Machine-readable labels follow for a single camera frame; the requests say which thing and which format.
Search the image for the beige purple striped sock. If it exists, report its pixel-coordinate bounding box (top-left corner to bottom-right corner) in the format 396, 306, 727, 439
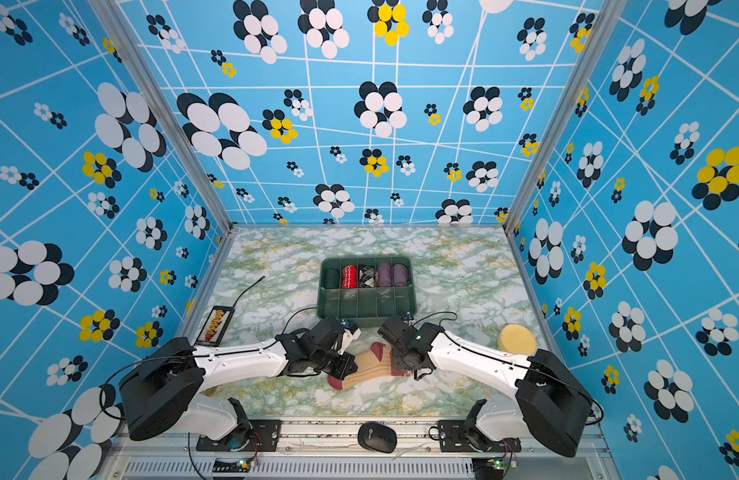
327, 342, 409, 391

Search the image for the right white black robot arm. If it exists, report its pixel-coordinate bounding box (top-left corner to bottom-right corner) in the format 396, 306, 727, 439
379, 317, 595, 458

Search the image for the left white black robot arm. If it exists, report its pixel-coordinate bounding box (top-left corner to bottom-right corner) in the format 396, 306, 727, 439
119, 318, 361, 450

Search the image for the green plastic organizer tray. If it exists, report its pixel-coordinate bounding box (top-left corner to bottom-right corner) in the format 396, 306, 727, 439
316, 255, 417, 329

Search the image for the dark green rolled sock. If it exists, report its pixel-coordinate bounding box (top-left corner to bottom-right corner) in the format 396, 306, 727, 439
321, 268, 341, 290

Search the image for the red rolled sock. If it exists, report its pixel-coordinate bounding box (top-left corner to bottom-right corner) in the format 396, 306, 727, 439
340, 264, 358, 289

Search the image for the black white argyle rolled sock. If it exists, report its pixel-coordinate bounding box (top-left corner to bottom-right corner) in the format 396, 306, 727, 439
357, 264, 377, 288

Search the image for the black computer mouse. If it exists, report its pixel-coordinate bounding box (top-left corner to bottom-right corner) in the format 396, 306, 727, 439
357, 421, 397, 454

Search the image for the yellow round sponge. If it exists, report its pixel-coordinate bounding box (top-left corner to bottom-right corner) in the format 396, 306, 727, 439
497, 324, 537, 356

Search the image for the black tray with skewers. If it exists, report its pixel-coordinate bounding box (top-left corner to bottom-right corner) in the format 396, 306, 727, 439
193, 276, 265, 347

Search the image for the left green circuit board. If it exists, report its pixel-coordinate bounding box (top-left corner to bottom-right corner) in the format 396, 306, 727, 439
212, 459, 251, 474

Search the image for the green circuit board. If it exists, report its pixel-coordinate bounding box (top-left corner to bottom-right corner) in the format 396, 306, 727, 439
212, 459, 251, 474
471, 458, 511, 478

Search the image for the right green circuit board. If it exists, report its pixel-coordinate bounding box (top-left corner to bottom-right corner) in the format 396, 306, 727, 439
471, 458, 511, 478

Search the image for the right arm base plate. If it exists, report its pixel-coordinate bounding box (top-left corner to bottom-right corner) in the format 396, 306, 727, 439
435, 420, 523, 455

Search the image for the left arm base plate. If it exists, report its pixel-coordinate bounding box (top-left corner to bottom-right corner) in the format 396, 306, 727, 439
195, 419, 282, 453

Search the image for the aluminium front rail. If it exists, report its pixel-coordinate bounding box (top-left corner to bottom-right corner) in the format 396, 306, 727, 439
98, 417, 621, 479

